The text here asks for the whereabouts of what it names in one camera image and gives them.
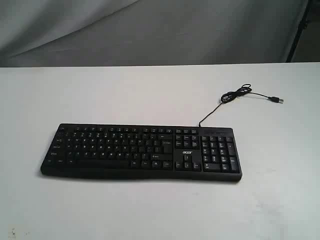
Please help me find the black Acer keyboard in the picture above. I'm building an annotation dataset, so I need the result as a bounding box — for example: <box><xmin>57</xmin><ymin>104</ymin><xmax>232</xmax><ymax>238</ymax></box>
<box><xmin>40</xmin><ymin>123</ymin><xmax>243</xmax><ymax>182</ymax></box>

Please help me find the grey backdrop cloth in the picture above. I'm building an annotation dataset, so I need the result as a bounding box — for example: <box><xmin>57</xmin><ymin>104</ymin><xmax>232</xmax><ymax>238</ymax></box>
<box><xmin>0</xmin><ymin>0</ymin><xmax>311</xmax><ymax>67</ymax></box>

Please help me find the black tripod stand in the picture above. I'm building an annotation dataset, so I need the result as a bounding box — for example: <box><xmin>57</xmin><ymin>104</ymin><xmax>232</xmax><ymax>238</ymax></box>
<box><xmin>286</xmin><ymin>0</ymin><xmax>320</xmax><ymax>63</ymax></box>

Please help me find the black keyboard USB cable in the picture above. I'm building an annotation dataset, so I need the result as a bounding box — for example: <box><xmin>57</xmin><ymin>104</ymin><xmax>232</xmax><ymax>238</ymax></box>
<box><xmin>198</xmin><ymin>83</ymin><xmax>285</xmax><ymax>128</ymax></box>

